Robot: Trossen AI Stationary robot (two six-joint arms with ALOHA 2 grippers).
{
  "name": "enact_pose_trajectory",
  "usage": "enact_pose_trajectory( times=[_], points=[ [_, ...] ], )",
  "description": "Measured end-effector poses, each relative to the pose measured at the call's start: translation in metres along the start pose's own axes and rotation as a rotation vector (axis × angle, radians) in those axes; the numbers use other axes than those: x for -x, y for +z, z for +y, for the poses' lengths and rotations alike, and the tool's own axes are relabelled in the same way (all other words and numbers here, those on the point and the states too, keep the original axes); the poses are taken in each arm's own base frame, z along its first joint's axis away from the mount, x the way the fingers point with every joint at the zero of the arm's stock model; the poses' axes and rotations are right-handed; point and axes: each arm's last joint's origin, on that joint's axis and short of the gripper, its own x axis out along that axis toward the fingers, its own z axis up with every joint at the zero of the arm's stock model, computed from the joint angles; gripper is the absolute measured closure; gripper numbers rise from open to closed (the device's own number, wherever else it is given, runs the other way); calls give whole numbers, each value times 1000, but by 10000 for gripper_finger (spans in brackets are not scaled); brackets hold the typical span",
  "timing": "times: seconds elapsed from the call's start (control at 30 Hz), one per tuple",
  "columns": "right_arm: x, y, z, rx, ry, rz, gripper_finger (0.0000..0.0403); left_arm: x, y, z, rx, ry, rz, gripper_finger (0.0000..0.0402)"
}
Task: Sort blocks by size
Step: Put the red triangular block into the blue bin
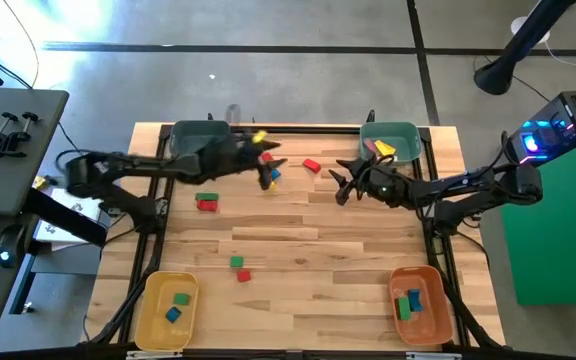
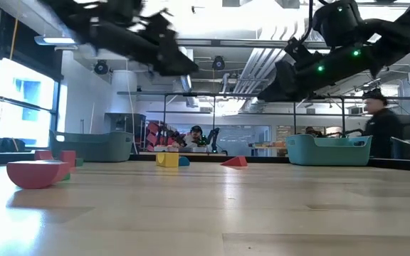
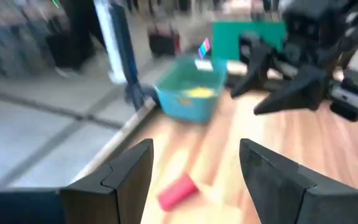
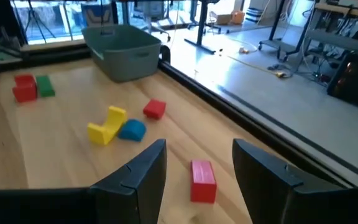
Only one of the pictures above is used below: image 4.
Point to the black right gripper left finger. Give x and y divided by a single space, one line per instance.
135 186

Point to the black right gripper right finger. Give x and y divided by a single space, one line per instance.
275 193

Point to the blue half-round block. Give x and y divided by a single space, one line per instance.
132 130

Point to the yellow arch block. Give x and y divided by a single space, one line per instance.
104 132

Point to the red triangular block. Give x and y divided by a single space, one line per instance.
203 183

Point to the green wooden block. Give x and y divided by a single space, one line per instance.
45 86

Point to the red arch block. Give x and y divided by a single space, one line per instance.
25 91

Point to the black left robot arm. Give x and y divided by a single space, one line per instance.
2 25

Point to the small red cube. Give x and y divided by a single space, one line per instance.
154 109

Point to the dark green plastic bin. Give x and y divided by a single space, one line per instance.
126 59

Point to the black box with orange lights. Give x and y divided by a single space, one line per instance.
353 81

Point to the black standing desk leg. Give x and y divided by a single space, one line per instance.
201 25

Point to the orange bag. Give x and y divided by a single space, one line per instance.
238 17

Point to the cardboard box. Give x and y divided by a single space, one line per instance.
222 18

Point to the black metal table frame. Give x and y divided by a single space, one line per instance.
253 124

